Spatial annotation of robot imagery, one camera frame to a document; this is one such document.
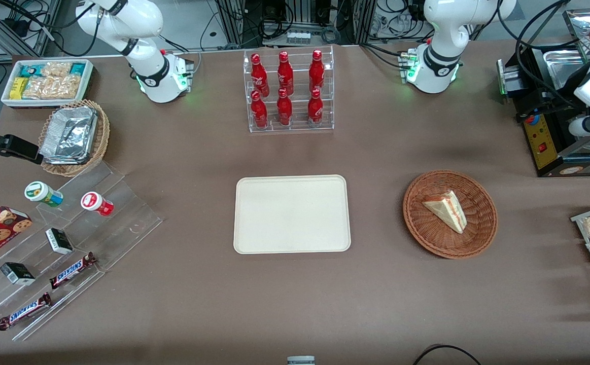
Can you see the triangular sandwich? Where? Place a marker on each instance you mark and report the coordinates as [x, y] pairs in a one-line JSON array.
[[447, 209]]

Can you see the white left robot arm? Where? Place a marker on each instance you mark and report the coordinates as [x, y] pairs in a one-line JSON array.
[[437, 66]]

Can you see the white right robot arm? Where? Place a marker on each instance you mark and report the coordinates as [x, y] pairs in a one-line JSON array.
[[152, 76]]

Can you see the light wicker basket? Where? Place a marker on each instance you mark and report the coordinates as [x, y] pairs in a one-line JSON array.
[[101, 139]]

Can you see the cream plastic tray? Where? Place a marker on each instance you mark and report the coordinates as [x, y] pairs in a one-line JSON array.
[[291, 214]]

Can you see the brown wicker basket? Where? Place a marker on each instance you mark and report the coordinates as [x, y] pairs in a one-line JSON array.
[[426, 233]]

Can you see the green lidded cup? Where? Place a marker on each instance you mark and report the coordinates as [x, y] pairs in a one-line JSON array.
[[41, 193]]

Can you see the stack of foil trays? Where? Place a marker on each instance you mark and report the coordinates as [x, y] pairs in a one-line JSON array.
[[69, 134]]

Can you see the white snack bin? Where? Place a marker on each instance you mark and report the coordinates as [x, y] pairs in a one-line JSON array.
[[46, 103]]

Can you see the yellow snack packet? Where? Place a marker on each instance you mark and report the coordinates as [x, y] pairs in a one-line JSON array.
[[18, 87]]

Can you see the clear bag of crackers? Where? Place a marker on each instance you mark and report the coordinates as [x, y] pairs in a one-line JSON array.
[[54, 87], [56, 69]]

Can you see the teal snack packet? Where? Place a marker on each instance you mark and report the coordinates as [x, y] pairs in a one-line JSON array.
[[31, 69], [77, 68]]

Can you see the red lidded cup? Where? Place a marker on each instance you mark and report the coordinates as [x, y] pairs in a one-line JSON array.
[[96, 203]]

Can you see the small black white box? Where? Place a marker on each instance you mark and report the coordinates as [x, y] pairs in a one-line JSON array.
[[18, 274], [59, 241]]

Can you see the clear acrylic stepped stand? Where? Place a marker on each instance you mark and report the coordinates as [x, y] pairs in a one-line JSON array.
[[122, 213]]

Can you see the snickers bar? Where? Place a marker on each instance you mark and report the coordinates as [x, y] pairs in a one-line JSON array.
[[71, 271], [25, 311]]

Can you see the red cola bottle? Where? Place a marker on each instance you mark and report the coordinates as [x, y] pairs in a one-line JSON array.
[[259, 112], [315, 110], [316, 71], [259, 76], [284, 110], [285, 73]]

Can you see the clear acrylic bottle rack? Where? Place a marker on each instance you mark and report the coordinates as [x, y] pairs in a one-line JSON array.
[[297, 128]]

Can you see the white power strip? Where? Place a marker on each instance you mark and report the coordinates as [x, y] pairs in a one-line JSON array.
[[298, 36]]

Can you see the grey box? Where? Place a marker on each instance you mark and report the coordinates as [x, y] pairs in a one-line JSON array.
[[301, 361]]

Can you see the black food warmer machine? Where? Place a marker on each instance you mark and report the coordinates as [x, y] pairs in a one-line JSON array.
[[543, 147]]

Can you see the steel pan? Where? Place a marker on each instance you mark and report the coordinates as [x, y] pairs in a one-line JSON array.
[[561, 68]]

